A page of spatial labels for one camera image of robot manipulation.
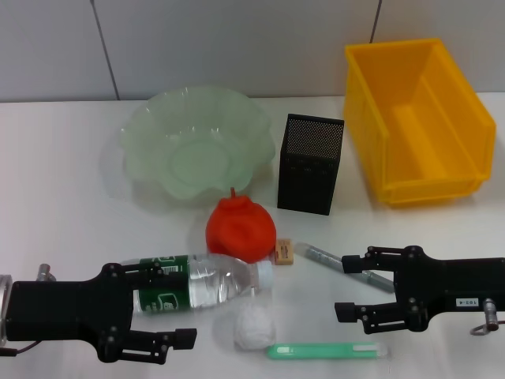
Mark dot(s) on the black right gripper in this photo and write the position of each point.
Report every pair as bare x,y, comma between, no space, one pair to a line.
453,284

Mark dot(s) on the black mesh pen holder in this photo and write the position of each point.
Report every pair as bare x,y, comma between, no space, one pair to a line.
305,185

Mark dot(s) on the yellow plastic bin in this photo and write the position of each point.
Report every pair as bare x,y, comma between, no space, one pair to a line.
418,126

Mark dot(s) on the red-orange fruit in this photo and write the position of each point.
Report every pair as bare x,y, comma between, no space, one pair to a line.
240,229

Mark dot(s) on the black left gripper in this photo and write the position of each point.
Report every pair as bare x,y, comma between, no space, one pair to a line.
59,312

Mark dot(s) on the green pen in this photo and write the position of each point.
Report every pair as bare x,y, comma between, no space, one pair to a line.
315,350

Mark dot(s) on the grey glitter pen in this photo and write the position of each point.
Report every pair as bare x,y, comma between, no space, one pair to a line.
323,258

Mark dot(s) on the small beige eraser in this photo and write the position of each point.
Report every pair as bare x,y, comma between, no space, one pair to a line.
285,252

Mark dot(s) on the pale green glass fruit plate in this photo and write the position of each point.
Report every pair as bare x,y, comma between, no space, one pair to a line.
189,130

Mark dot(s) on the white paper ball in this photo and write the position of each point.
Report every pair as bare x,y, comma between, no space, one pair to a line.
254,327

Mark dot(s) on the clear green-label water bottle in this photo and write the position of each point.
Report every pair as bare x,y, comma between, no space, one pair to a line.
221,284

